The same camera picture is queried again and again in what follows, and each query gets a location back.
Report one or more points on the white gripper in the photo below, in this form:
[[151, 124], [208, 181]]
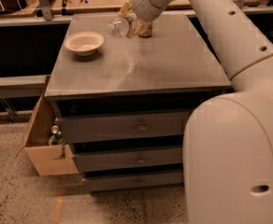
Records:
[[141, 1]]

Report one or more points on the clear plastic water bottle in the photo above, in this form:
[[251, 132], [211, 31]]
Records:
[[120, 27]]

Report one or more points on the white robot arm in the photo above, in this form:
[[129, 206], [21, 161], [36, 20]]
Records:
[[228, 140]]

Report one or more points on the white paper bowl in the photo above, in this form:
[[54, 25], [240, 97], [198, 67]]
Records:
[[84, 43]]

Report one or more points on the patterned drink can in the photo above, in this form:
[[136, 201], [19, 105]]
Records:
[[147, 32]]

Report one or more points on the grey drawer cabinet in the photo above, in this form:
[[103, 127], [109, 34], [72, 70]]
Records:
[[172, 70]]

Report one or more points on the top grey drawer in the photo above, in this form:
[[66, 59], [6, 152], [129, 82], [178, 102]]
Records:
[[123, 126]]

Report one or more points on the grey drawer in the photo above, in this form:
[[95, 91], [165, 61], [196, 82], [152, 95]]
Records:
[[152, 179], [127, 158], [123, 126]]

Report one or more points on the middle grey drawer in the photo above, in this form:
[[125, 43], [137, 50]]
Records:
[[127, 158]]

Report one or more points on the open cardboard box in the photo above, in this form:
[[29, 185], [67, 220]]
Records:
[[47, 159]]

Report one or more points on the bottom grey drawer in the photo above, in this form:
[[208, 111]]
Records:
[[152, 179]]

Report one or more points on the grey metal desk post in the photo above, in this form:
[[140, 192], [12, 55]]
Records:
[[46, 10]]

